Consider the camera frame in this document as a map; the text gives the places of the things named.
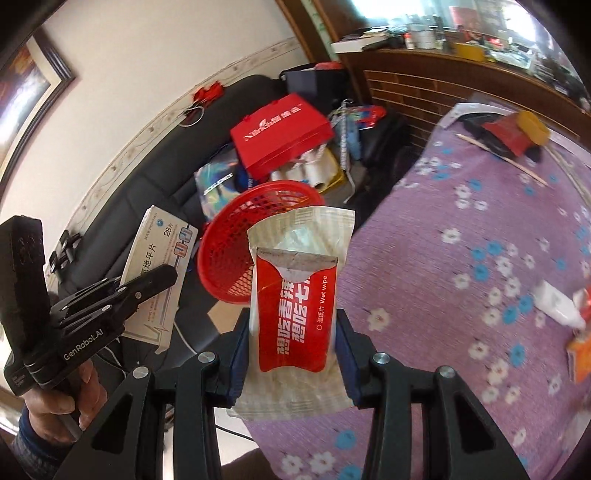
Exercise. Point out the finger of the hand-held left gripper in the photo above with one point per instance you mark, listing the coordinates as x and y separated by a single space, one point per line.
147 281

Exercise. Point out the person's left hand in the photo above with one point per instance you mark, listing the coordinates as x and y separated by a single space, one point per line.
51 410

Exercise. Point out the red plastic basket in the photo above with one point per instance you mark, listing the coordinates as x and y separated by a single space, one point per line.
231 230

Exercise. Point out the white medicine box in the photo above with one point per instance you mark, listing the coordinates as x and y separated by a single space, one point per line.
157 244

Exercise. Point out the colourful plastic bag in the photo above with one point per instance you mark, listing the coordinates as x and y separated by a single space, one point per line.
364 117

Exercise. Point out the silver round tin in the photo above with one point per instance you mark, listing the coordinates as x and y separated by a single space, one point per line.
424 37

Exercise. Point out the gold cardboard box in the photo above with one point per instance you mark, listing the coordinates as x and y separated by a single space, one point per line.
330 177

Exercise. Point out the red and white wet wipe packet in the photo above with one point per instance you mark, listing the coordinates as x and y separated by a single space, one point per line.
295 318

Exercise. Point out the black metal clip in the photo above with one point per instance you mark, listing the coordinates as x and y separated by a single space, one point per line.
64 254

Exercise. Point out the black flat case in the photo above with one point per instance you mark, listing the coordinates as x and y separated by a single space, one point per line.
478 129

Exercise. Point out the person's left forearm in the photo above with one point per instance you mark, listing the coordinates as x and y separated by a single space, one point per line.
27 447

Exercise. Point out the red gift bag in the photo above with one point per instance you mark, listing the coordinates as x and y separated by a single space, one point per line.
281 138

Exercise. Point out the dark blue paper bag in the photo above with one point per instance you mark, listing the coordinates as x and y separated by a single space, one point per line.
314 83

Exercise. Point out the black leather sofa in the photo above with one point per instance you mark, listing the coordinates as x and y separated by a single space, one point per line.
152 157

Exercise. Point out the holographic paper bag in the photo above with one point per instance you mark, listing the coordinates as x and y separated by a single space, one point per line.
214 184

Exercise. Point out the wooden counter with brick front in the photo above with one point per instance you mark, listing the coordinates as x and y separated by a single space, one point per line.
406 87

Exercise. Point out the red plastic bag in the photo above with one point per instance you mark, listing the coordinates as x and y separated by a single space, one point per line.
328 66

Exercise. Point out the purple floral blanket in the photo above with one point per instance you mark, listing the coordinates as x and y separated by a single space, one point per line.
438 277

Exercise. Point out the red cloth with tassels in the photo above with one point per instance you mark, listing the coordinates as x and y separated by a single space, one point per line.
208 91

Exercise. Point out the yellow carton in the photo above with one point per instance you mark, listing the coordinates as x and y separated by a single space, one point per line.
468 51

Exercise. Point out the white book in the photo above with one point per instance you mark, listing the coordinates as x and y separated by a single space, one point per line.
358 44

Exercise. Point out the wooden stick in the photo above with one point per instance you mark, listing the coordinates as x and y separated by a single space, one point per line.
498 157

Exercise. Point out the white plastic bottle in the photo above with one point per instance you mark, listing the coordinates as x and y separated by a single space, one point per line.
556 304

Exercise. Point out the orange cardboard box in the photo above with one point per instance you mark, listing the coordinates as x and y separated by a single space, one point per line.
581 360

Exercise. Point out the framed wall picture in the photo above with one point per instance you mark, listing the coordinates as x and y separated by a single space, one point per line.
27 97

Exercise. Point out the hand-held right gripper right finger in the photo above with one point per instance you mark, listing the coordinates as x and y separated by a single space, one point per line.
347 364

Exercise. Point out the yellow box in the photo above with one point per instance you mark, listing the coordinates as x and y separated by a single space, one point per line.
533 127

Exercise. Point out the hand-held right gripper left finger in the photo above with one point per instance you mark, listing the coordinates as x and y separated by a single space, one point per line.
241 350

